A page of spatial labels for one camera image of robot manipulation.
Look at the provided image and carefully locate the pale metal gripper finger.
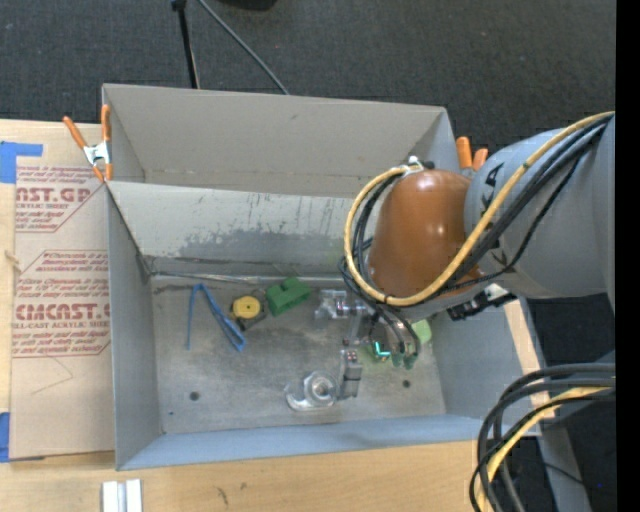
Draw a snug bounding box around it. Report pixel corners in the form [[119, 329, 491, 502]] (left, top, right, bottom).
[[313, 288, 354, 322], [338, 349, 364, 401]]

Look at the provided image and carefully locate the shiny round metal piece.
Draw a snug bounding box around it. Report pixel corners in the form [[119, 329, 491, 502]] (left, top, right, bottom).
[[283, 370, 342, 413]]

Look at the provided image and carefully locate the green notched block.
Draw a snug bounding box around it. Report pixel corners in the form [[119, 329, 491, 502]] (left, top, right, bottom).
[[264, 275, 313, 318]]

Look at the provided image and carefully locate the pale green sponge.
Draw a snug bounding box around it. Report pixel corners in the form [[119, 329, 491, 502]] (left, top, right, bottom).
[[410, 318, 433, 347]]

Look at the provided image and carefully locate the yellow and black tape measure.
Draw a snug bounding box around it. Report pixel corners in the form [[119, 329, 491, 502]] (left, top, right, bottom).
[[230, 294, 267, 332]]

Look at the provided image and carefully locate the grey metal bin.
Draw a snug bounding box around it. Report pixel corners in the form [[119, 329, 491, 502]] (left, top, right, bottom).
[[101, 83, 507, 472]]

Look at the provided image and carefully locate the blue bent strip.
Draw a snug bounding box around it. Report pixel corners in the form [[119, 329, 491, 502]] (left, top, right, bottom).
[[185, 282, 248, 353]]

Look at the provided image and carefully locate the brown cardboard board, red print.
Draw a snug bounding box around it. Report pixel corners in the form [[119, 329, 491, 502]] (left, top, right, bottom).
[[0, 118, 117, 462]]

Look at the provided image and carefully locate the black cylinder on white bracket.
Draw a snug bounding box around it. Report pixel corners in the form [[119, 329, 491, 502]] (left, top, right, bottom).
[[446, 283, 517, 322]]

